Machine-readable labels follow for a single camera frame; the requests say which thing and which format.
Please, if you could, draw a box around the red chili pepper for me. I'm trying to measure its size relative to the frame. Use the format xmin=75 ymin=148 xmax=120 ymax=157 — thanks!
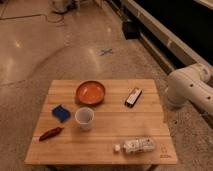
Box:
xmin=39 ymin=127 xmax=64 ymax=141

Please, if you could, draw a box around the blue sponge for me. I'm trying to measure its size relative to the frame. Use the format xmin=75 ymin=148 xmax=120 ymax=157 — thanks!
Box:
xmin=52 ymin=105 xmax=71 ymax=123

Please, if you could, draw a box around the black floor cable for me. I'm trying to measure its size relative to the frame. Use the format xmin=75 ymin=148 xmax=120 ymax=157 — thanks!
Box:
xmin=0 ymin=9 xmax=68 ymax=25

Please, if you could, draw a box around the white object on floor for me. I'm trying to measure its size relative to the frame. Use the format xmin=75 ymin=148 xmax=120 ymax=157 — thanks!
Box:
xmin=50 ymin=0 xmax=80 ymax=14

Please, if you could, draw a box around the black box on floor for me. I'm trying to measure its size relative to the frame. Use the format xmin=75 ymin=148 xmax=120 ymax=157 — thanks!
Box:
xmin=122 ymin=22 xmax=140 ymax=39

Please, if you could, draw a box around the orange ceramic bowl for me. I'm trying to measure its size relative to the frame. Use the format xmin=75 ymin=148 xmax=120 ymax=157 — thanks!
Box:
xmin=75 ymin=81 xmax=105 ymax=105

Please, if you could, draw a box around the white paper cup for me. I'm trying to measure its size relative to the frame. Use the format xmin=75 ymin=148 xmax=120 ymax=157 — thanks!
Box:
xmin=75 ymin=107 xmax=94 ymax=131

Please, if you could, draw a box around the wooden table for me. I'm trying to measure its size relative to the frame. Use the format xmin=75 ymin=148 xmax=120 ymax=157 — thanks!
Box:
xmin=25 ymin=79 xmax=177 ymax=165

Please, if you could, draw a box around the clear plastic bottle white cap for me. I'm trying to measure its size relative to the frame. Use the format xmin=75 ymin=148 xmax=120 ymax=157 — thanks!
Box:
xmin=113 ymin=138 xmax=155 ymax=154

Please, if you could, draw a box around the black rectangular snack bar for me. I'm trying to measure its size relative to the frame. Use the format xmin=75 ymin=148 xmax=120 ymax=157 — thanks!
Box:
xmin=125 ymin=87 xmax=142 ymax=108

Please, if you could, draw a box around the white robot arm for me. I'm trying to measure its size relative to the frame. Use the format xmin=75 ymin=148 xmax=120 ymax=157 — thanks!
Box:
xmin=164 ymin=63 xmax=213 ymax=117

